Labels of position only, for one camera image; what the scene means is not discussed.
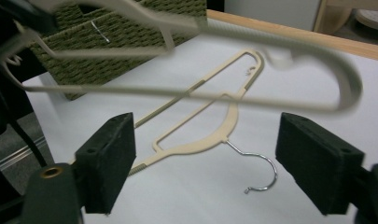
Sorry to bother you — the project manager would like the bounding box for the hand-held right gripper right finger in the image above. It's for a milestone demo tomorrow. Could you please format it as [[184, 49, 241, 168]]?
[[274, 112, 365, 217]]

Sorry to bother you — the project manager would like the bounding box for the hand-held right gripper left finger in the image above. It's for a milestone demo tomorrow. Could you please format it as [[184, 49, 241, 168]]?
[[74, 112, 137, 216]]

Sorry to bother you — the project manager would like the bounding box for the beige plastic clothes hanger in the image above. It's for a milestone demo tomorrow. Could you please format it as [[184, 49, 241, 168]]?
[[0, 0, 364, 115], [127, 48, 279, 195]]

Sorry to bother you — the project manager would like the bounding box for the green woven basket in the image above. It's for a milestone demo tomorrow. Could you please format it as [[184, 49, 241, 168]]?
[[29, 0, 208, 102]]

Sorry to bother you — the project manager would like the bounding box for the wooden bench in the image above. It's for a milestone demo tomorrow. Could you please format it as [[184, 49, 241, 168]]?
[[313, 0, 378, 35]]

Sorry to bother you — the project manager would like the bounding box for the round chair base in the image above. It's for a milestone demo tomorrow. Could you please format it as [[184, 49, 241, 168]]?
[[354, 8, 378, 33]]

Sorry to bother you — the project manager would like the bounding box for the white cabinet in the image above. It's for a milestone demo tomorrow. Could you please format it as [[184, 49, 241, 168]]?
[[223, 0, 322, 32]]

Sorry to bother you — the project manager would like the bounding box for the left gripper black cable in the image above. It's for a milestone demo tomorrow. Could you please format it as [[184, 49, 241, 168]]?
[[8, 119, 49, 168]]

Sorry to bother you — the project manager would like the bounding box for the aluminium rail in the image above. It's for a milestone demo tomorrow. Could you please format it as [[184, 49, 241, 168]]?
[[0, 135, 49, 172]]

